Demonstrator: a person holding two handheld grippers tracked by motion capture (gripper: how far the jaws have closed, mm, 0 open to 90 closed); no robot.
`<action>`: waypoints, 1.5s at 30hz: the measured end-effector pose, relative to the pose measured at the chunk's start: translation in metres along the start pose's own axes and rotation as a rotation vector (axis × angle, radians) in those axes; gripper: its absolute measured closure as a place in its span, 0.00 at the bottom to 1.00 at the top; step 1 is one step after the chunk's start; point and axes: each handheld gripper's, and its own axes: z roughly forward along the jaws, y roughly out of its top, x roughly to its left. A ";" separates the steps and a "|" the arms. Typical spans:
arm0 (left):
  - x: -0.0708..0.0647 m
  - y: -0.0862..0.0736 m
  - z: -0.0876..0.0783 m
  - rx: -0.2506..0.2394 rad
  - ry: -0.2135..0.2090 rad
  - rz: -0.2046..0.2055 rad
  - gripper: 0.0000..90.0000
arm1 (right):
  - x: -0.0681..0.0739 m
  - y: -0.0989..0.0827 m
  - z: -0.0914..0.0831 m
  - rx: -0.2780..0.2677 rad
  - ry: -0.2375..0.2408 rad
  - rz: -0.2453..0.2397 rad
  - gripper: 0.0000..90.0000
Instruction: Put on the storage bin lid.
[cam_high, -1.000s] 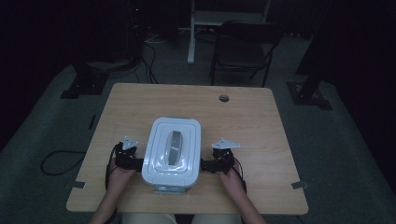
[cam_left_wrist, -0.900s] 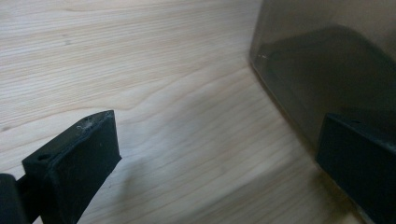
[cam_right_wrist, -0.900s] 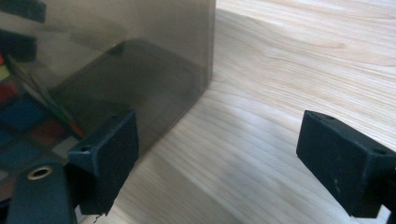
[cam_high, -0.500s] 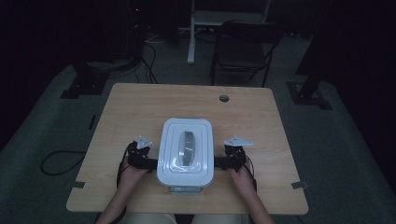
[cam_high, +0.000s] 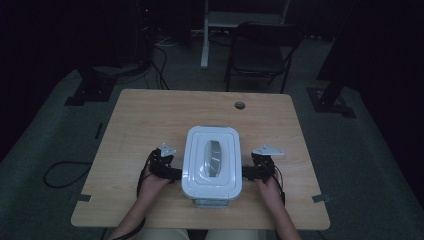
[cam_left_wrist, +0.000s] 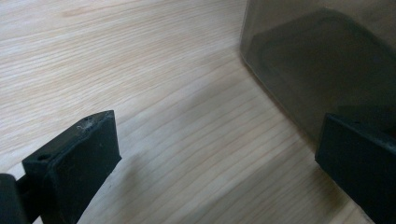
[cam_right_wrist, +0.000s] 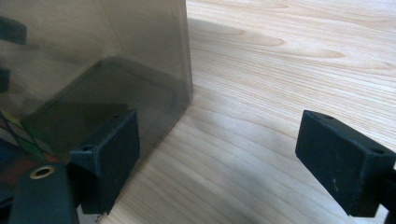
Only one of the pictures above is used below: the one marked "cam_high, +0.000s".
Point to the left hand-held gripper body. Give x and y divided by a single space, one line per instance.
160 166

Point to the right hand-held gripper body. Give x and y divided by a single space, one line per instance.
265 168

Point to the transparent grey storage box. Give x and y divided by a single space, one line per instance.
211 202

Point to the person's left hand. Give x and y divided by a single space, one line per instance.
151 188

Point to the person's right hand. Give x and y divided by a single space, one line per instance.
270 193

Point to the grey table grommet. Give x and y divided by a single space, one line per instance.
240 105

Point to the small black floor strip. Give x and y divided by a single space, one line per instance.
98 131

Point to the black stand base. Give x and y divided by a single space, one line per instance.
330 100
91 88

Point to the black folding chair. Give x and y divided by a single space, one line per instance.
263 53

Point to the black computer tower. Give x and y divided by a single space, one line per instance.
144 33

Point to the white desk frame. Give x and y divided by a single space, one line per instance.
213 23

